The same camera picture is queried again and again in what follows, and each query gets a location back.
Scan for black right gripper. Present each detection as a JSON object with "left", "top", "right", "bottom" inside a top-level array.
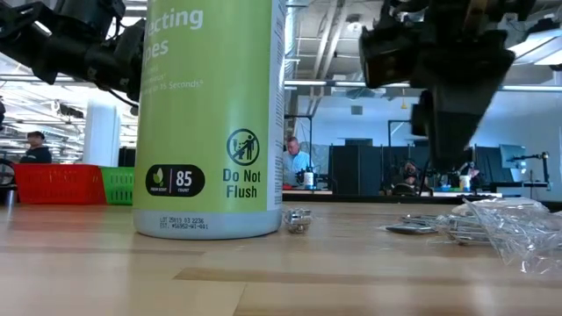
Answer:
[{"left": 409, "top": 24, "right": 517, "bottom": 173}]

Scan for white cotton pads bag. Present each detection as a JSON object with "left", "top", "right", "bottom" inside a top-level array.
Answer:
[{"left": 450, "top": 197, "right": 550, "bottom": 217}]

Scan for black sachet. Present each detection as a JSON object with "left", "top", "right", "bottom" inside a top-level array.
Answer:
[{"left": 385, "top": 223, "right": 441, "bottom": 236}]

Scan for clear plastic bag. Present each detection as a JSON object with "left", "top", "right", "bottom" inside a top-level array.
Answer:
[{"left": 465, "top": 197, "right": 562, "bottom": 277}]

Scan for green disinfecting wipes canister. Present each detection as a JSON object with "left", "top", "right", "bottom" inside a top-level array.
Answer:
[{"left": 132, "top": 0, "right": 288, "bottom": 241}]

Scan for person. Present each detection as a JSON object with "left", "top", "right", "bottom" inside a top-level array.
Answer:
[
  {"left": 463, "top": 161, "right": 482, "bottom": 190},
  {"left": 397, "top": 160, "right": 422, "bottom": 192},
  {"left": 18, "top": 130, "right": 54, "bottom": 165},
  {"left": 282, "top": 135, "right": 313, "bottom": 186}
]

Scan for black partition panels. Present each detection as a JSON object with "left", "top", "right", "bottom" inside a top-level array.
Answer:
[
  {"left": 472, "top": 146, "right": 502, "bottom": 186},
  {"left": 328, "top": 144, "right": 434, "bottom": 197}
]

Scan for grey desk monitor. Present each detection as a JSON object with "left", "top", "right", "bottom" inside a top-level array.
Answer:
[{"left": 499, "top": 143, "right": 528, "bottom": 170}]

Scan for long work desk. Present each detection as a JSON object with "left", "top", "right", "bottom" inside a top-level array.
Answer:
[{"left": 486, "top": 180, "right": 552, "bottom": 198}]

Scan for ceiling light strip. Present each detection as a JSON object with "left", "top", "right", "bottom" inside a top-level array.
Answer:
[{"left": 284, "top": 79, "right": 562, "bottom": 92}]

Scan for wooden work desk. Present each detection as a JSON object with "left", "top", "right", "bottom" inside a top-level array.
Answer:
[{"left": 283, "top": 188, "right": 335, "bottom": 197}]

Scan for silver foil packet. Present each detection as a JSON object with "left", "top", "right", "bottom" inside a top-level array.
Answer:
[{"left": 282, "top": 206, "right": 314, "bottom": 235}]

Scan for black box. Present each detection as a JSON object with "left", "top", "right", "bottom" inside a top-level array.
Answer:
[{"left": 117, "top": 147, "right": 136, "bottom": 169}]

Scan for green plastic basket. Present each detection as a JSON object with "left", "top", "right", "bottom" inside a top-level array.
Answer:
[{"left": 100, "top": 166, "right": 136, "bottom": 206}]

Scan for white building column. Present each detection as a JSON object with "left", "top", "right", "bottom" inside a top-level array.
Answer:
[{"left": 82, "top": 101, "right": 121, "bottom": 167}]

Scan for red plastic basket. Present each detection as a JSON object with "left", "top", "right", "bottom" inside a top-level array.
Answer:
[{"left": 12, "top": 163, "right": 108, "bottom": 206}]

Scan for black round stand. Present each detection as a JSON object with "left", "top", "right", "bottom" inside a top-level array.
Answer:
[{"left": 0, "top": 157, "right": 18, "bottom": 208}]

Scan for black gantry frame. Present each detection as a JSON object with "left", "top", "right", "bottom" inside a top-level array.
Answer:
[
  {"left": 284, "top": 114, "right": 314, "bottom": 176},
  {"left": 386, "top": 118, "right": 414, "bottom": 176}
]

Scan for black curved bracket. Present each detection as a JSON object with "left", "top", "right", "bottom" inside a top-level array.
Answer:
[{"left": 391, "top": 183, "right": 419, "bottom": 198}]

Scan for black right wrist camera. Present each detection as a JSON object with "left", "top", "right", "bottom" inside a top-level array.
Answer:
[{"left": 358, "top": 24, "right": 423, "bottom": 90}]

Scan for black aluminium table frame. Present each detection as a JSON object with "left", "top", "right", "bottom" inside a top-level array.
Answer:
[{"left": 283, "top": 191, "right": 562, "bottom": 212}]

